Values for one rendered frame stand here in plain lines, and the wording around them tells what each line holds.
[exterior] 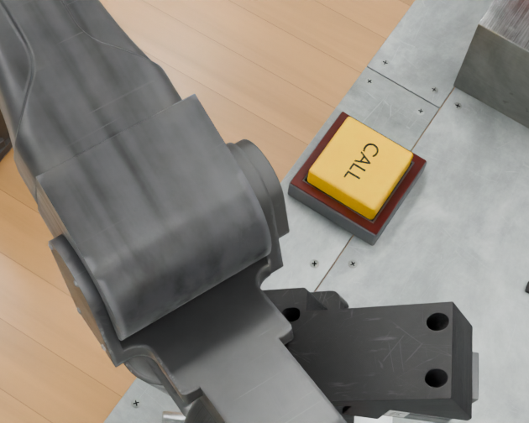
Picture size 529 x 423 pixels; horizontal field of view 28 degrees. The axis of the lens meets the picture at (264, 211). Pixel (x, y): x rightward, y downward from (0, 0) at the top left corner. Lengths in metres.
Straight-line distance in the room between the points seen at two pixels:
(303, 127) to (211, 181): 0.48
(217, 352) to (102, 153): 0.09
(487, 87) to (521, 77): 0.04
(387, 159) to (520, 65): 0.13
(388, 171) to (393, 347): 0.36
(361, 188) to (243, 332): 0.40
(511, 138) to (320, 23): 0.19
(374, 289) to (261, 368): 0.41
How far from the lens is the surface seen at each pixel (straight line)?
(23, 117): 0.39
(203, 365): 0.40
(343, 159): 0.81
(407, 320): 0.47
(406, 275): 0.82
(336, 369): 0.47
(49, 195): 0.38
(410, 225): 0.83
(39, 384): 0.79
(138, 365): 0.45
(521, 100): 0.87
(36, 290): 0.81
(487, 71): 0.87
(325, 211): 0.82
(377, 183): 0.80
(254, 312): 0.41
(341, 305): 0.54
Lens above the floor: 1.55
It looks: 65 degrees down
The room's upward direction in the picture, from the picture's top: 7 degrees clockwise
